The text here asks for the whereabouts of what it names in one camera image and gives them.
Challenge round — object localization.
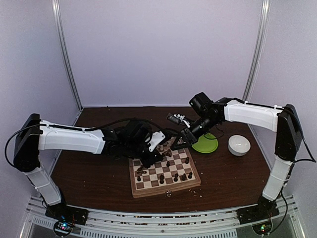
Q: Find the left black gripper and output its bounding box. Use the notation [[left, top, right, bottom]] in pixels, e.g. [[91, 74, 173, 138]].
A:
[[124, 140, 163, 169]]

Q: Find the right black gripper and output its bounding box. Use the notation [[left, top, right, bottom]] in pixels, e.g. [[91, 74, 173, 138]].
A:
[[171, 115, 219, 151]]

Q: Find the wooden chess board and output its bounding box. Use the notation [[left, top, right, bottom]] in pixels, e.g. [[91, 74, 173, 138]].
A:
[[129, 137, 201, 198]]

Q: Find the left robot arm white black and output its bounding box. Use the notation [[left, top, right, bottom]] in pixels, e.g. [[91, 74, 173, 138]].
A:
[[7, 114, 166, 220]]

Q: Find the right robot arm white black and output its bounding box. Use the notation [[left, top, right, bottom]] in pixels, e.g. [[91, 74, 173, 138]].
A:
[[167, 92, 304, 219]]

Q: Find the dark queen chess piece lying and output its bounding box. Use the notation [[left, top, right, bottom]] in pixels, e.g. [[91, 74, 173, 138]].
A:
[[136, 166, 147, 175]]

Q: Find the green plate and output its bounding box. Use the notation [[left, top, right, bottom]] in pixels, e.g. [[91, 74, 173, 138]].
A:
[[192, 133, 218, 154]]

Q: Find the white bowl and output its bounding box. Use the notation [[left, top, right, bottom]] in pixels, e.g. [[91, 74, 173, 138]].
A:
[[228, 135, 251, 157]]

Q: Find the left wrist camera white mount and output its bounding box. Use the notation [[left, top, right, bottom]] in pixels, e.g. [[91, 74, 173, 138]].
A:
[[146, 131, 165, 152]]

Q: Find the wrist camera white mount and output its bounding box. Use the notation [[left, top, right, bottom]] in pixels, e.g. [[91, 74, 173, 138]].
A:
[[146, 131, 165, 152], [166, 113, 193, 128]]

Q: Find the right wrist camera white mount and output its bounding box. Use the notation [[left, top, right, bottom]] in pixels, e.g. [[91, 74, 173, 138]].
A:
[[166, 113, 193, 128]]

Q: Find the front aluminium rail base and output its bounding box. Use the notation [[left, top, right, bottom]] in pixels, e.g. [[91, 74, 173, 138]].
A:
[[17, 196, 308, 238]]

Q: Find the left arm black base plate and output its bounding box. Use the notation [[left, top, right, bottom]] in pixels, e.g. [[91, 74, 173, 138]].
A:
[[45, 206, 89, 225]]

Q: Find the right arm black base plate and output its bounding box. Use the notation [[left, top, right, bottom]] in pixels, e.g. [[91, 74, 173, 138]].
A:
[[236, 205, 280, 225]]

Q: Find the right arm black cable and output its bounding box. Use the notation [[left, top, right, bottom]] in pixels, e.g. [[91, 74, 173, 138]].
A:
[[289, 109, 317, 164]]

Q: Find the right aluminium frame post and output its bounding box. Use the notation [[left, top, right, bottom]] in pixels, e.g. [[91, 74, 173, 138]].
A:
[[243, 0, 271, 101]]

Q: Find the aluminium frame post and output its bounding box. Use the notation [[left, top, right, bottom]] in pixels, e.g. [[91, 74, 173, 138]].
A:
[[52, 0, 83, 111], [243, 0, 271, 101]]

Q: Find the left aluminium frame post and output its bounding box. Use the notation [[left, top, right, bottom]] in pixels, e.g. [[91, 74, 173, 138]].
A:
[[52, 0, 83, 111]]

